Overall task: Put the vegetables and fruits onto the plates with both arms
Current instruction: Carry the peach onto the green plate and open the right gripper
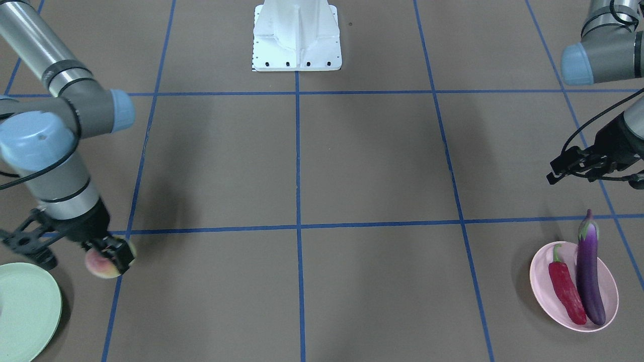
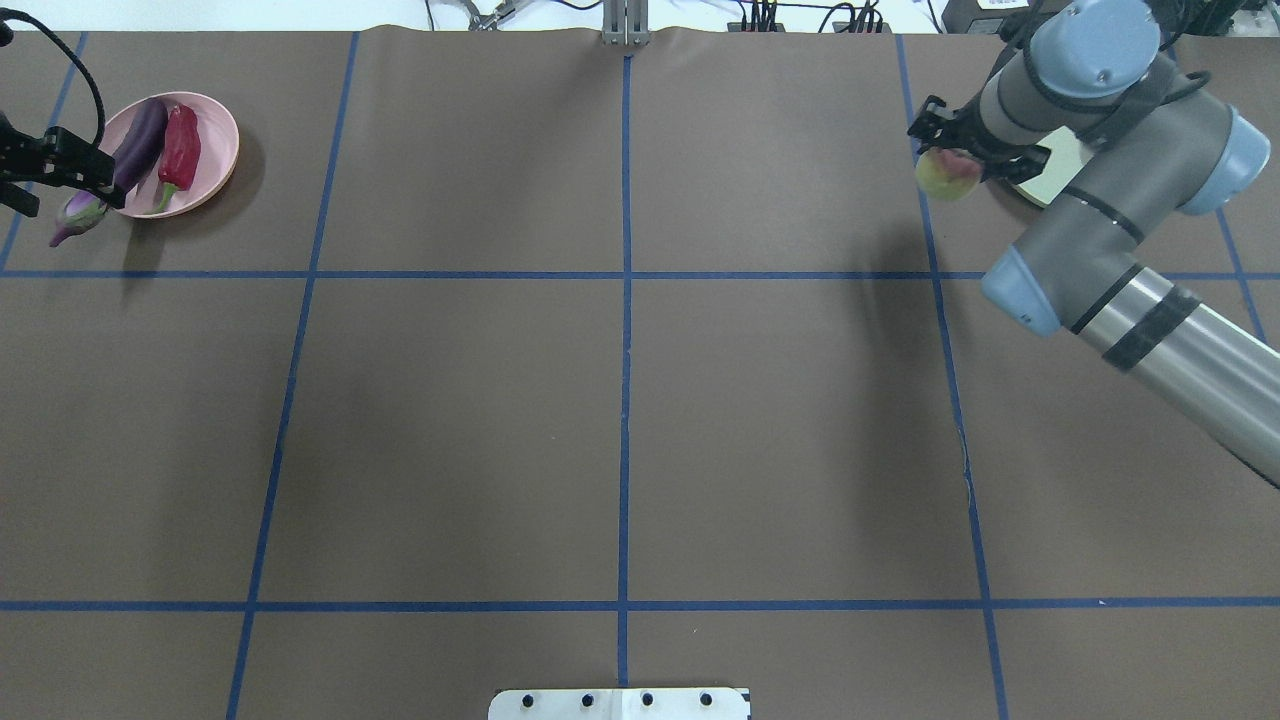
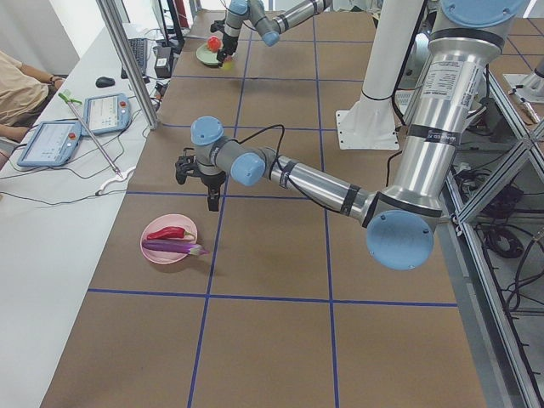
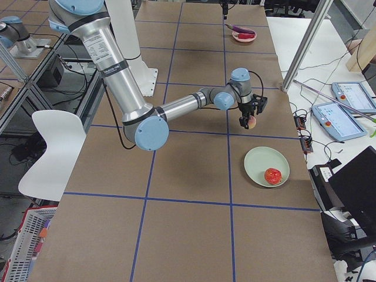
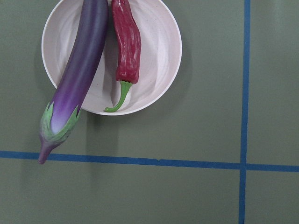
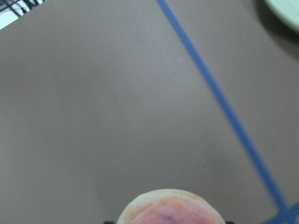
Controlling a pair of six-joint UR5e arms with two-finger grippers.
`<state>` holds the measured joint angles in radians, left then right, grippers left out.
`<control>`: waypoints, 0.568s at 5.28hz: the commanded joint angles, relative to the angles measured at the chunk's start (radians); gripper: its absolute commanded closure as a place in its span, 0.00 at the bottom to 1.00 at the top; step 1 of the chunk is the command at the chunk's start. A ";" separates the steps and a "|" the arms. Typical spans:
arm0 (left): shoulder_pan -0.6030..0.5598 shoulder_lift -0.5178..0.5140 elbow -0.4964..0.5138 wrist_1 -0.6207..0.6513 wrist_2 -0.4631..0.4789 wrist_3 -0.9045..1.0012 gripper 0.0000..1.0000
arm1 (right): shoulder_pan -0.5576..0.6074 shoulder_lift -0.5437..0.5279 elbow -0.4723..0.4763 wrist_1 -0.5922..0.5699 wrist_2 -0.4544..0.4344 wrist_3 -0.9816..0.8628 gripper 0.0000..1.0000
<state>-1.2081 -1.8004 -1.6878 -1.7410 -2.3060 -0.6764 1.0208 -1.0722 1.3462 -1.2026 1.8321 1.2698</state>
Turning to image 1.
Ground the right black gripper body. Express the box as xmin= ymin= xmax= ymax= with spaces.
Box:
xmin=46 ymin=199 xmax=112 ymax=252

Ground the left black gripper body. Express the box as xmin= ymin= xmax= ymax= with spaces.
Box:
xmin=589 ymin=116 xmax=643 ymax=171

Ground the peach fruit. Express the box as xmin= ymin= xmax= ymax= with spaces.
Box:
xmin=85 ymin=240 xmax=137 ymax=279

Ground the red chili pepper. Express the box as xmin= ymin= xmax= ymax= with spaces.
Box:
xmin=548 ymin=243 xmax=588 ymax=325

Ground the purple eggplant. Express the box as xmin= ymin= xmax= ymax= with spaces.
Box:
xmin=577 ymin=209 xmax=606 ymax=326

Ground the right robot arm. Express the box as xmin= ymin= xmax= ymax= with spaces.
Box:
xmin=1 ymin=1 xmax=135 ymax=278

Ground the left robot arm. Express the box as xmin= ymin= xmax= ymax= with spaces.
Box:
xmin=546 ymin=1 xmax=643 ymax=190

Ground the green plate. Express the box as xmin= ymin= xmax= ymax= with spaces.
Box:
xmin=1 ymin=262 xmax=62 ymax=361

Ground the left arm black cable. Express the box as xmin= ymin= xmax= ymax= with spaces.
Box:
xmin=561 ymin=88 xmax=644 ymax=189

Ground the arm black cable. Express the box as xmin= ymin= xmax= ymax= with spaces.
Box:
xmin=0 ymin=101 xmax=84 ymax=192
xmin=561 ymin=88 xmax=644 ymax=189

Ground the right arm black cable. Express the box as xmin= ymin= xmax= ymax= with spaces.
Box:
xmin=0 ymin=101 xmax=84 ymax=192

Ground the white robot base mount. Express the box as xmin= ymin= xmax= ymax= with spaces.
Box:
xmin=252 ymin=1 xmax=343 ymax=72

